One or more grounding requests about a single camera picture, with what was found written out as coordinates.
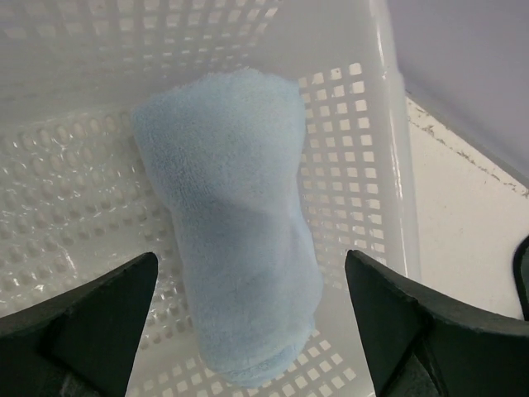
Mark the dark grey purple cloth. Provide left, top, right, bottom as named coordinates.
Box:
left=512, top=237, right=529, bottom=321

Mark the white perforated plastic basket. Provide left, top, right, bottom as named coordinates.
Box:
left=1, top=1, right=421, bottom=396

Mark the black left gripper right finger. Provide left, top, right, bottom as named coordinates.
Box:
left=345, top=251, right=528, bottom=396

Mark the light blue towel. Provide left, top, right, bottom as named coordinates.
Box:
left=131, top=69, right=323, bottom=388

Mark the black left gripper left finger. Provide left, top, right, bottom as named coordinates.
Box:
left=1, top=252, right=158, bottom=396

